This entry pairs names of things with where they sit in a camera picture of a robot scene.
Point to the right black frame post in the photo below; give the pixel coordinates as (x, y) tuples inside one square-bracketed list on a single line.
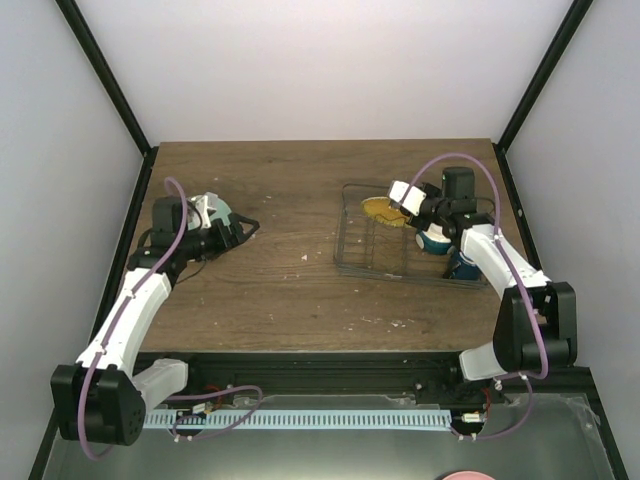
[(565, 32)]

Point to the pink round object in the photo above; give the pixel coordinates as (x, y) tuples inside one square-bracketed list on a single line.
[(467, 475)]

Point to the dark blue mug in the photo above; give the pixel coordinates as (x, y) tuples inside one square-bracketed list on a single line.
[(461, 268)]

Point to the light blue slotted strip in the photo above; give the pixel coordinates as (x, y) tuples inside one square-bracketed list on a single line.
[(385, 419)]

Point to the left black frame post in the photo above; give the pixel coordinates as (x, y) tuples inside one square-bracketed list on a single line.
[(91, 49)]

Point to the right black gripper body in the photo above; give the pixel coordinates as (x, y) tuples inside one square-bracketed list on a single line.
[(442, 210)]

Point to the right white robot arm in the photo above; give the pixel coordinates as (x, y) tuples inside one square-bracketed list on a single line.
[(536, 327)]

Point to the woven bamboo plate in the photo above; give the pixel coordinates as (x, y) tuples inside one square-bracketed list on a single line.
[(379, 210)]

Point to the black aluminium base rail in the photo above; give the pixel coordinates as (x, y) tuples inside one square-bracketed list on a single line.
[(433, 377)]

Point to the black frame post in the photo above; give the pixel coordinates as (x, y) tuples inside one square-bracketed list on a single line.
[(565, 32), (91, 49)]

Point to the grey wire dish rack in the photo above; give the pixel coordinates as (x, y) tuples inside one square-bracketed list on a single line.
[(365, 247)]

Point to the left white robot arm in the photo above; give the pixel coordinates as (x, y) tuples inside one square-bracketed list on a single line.
[(100, 398)]

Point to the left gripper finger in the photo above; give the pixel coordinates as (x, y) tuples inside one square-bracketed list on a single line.
[(240, 236), (240, 219)]

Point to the light blue floral plate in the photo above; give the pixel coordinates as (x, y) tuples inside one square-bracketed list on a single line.
[(223, 213)]

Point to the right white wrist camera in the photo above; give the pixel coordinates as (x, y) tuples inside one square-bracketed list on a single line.
[(404, 197)]

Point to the cream ceramic bowl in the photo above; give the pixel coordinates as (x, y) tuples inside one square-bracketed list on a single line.
[(435, 233)]

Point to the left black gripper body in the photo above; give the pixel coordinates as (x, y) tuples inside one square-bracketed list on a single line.
[(222, 243)]

